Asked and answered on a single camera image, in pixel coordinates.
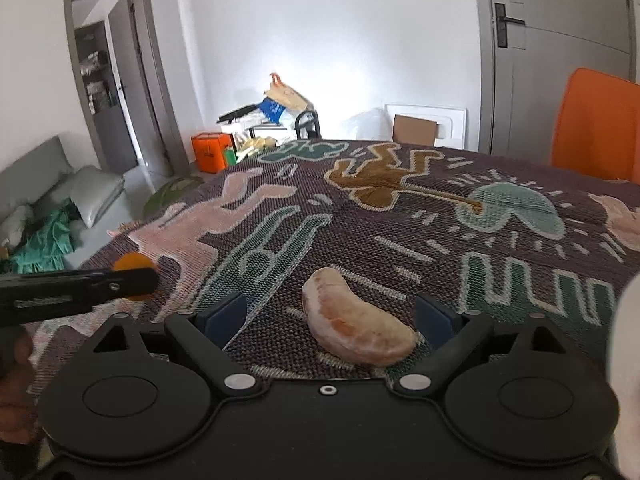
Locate small orange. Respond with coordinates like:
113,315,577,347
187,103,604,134
112,253,159,302

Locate black flat item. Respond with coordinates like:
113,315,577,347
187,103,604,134
216,104,256,124

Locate grey cushion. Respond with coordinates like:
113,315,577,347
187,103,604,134
70,165,125,229

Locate orange chair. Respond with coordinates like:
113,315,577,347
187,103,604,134
550,67,640,184

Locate storage shelf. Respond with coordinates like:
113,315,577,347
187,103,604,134
75,22,121,112

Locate black door handle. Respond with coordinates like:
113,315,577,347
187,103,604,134
494,3,526,50

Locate printed woven blanket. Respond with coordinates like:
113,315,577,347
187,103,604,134
22,139,640,386

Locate green floor mat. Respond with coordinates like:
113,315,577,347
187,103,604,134
142,176,206,219

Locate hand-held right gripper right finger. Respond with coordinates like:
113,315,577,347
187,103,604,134
385,293,583,401

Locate white framed board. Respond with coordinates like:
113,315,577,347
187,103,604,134
384,103,469,151

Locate cardboard box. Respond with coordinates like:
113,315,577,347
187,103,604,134
392,114,440,147

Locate grey open door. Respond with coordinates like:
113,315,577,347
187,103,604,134
63,0,191,177

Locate black utility cart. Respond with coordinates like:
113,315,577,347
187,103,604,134
295,110,321,141

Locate long peeled pomelo segment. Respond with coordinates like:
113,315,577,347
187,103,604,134
302,267,418,365

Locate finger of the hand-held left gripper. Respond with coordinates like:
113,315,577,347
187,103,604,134
0,267,160,327

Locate person's left hand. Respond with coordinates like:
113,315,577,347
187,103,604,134
0,331,39,444

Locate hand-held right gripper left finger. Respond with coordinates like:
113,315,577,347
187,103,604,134
87,291,271,401

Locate brown paper bag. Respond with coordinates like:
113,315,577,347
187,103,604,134
263,72,307,111

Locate orange box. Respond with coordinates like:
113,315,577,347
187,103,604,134
191,132,236,175

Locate green cloth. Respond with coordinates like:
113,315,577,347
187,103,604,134
10,207,77,274

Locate blue plastic bag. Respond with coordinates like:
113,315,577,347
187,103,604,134
257,97,286,124

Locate grey sofa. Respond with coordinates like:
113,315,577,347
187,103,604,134
0,135,126,273

